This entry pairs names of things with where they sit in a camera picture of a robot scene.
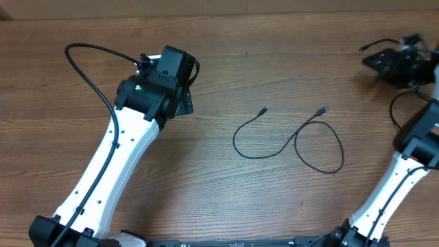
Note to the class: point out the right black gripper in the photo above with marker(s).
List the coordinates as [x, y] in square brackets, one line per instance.
[385, 55]

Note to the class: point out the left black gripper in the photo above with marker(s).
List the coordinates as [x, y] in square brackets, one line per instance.
[186, 105]

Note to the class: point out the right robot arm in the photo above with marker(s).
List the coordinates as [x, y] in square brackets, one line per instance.
[416, 150]

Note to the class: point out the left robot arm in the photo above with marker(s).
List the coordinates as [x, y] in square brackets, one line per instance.
[156, 93]

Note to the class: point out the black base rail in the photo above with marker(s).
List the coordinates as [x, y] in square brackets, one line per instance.
[240, 243]

